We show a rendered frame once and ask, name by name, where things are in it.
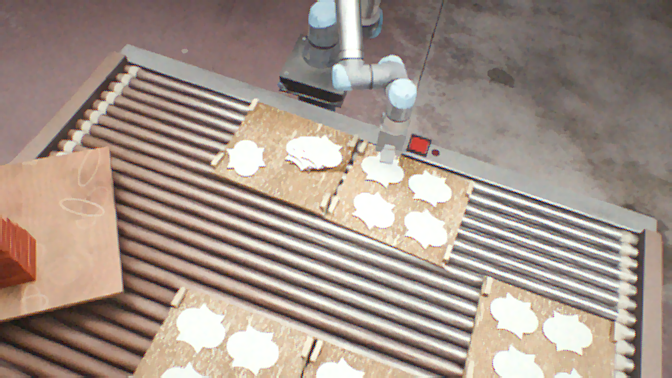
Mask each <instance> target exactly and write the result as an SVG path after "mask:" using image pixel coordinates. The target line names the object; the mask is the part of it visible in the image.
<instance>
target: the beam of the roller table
mask: <svg viewBox="0 0 672 378"><path fill-rule="evenodd" d="M120 53H123V54H126V55H127V58H128V61H129V64H130V66H131V65H135V67H137V66H138V68H141V69H142V70H145V71H148V72H151V73H153V74H156V75H159V76H162V77H165V78H168V79H171V80H174V81H177V82H180V83H183V84H187V85H190V86H193V87H196V88H199V89H202V90H205V91H208V92H211V93H214V94H217V95H220V96H223V97H226V98H229V99H232V100H235V101H239V102H242V103H245V104H248V105H251V104H252V102H253V101H254V100H255V99H259V102H261V103H264V104H267V105H270V106H272V107H275V108H278V109H281V110H283V111H287V112H290V113H293V114H296V115H298V116H301V117H304V118H307V119H309V120H312V121H315V122H318V123H321V124H323V125H326V126H330V128H333V129H335V130H338V131H341V132H344V133H347V134H349V135H352V136H355V135H358V136H359V138H360V140H359V142H360V143H363V141H364V140H367V141H368V143H371V144H373V145H376V144H377V139H378V134H379V131H380V126H377V125H374V124H371V123H367V122H363V121H360V120H357V119H354V118H351V117H348V116H345V115H342V114H339V113H336V112H333V111H330V110H326V109H323V108H320V107H317V106H314V105H311V104H308V103H305V102H302V101H299V100H296V99H293V98H290V97H287V96H284V95H280V94H277V93H274V92H271V91H268V90H265V89H262V88H259V87H256V86H253V85H250V84H246V83H243V82H240V81H236V80H233V79H230V77H227V76H224V75H221V74H218V73H215V72H212V71H209V70H206V69H203V68H200V67H197V66H194V65H191V64H188V63H185V62H181V61H178V60H175V59H172V58H169V57H166V56H163V55H160V54H157V53H154V52H151V51H148V50H145V49H142V48H139V47H136V46H133V45H129V44H127V45H126V46H125V47H124V49H123V50H122V51H121V52H120ZM409 139H410V137H407V136H406V138H405V142H404V145H403V148H402V152H401V155H402V156H404V157H407V158H409V159H412V160H416V161H419V162H422V163H425V164H428V165H431V166H434V167H437V168H440V170H443V171H445V172H448V173H451V174H454V175H457V176H461V177H464V178H467V179H470V180H473V181H476V182H479V183H482V184H485V185H488V186H491V187H494V188H497V189H500V190H503V191H506V192H509V193H513V194H516V195H519V196H522V197H525V198H528V199H531V200H534V201H537V202H540V203H543V204H546V205H549V206H552V207H555V208H558V209H561V210H564V211H567V212H570V213H573V214H576V215H580V216H583V218H586V219H589V220H591V221H594V222H597V223H600V224H603V225H606V226H609V227H612V228H615V229H618V230H624V231H627V232H630V233H631V234H633V235H636V236H637V235H638V234H639V233H641V232H642V231H643V230H644V229H648V230H651V231H654V232H656V218H653V217H650V216H647V215H644V214H641V213H638V212H635V211H632V210H629V209H626V208H623V207H620V206H617V205H614V204H611V203H608V202H605V201H602V200H598V199H595V198H592V197H589V196H586V195H583V194H580V193H577V192H573V191H570V190H567V189H564V188H561V187H558V186H555V185H552V184H549V183H546V182H543V181H540V180H537V179H534V178H531V177H528V176H525V175H522V174H519V173H516V172H513V171H509V170H506V169H503V167H500V166H497V165H494V164H491V163H488V162H485V161H481V160H478V159H475V158H472V157H469V156H466V155H463V154H459V153H456V152H453V151H450V150H447V149H444V148H441V147H438V146H435V145H432V144H431V145H430V148H429V151H428V154H427V157H426V158H425V157H422V156H419V155H416V154H412V153H409V152H406V148H407V145H408V142H409ZM433 149H437V150H438V151H439V152H440V154H439V156H434V155H432V153H431V151H432V150H433Z"/></svg>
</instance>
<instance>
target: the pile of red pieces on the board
mask: <svg viewBox="0 0 672 378"><path fill-rule="evenodd" d="M33 281H35V239H34V238H33V237H32V236H31V235H30V234H29V233H28V232H27V231H26V230H25V229H22V228H21V227H19V226H18V225H17V223H11V220H10V219H9V218H8V217H7V216H5V217H1V214H0V289H2V288H6V287H11V286H15V285H20V284H24V283H29V282H33Z"/></svg>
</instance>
